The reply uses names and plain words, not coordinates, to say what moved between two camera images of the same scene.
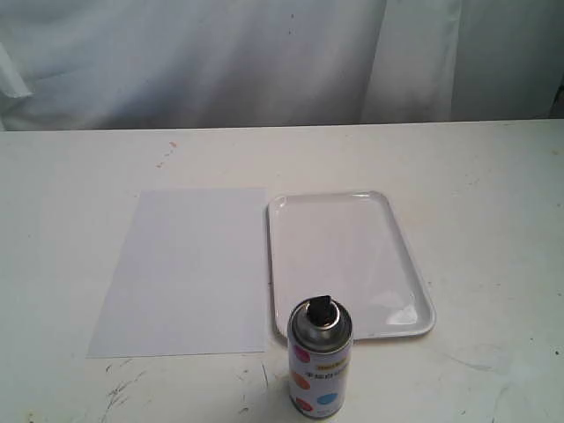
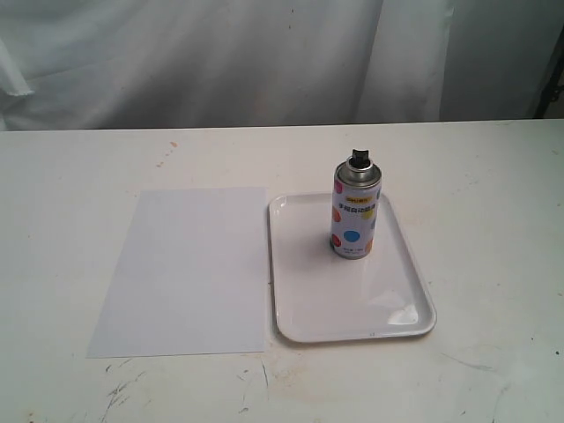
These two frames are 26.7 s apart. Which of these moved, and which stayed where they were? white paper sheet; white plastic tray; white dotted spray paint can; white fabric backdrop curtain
Moved: white dotted spray paint can
Stayed: white fabric backdrop curtain; white plastic tray; white paper sheet
